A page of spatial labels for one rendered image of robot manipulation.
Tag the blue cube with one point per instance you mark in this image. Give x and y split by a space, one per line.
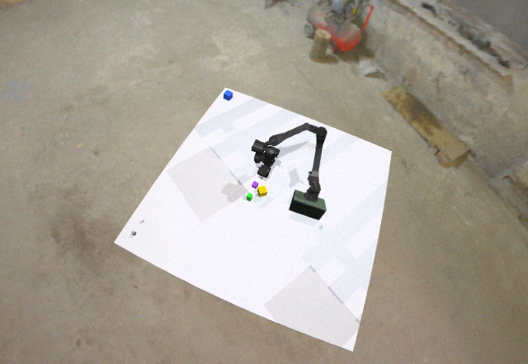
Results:
228 95

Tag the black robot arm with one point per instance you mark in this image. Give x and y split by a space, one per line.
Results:
270 152

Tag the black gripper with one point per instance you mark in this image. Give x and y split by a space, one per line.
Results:
266 168

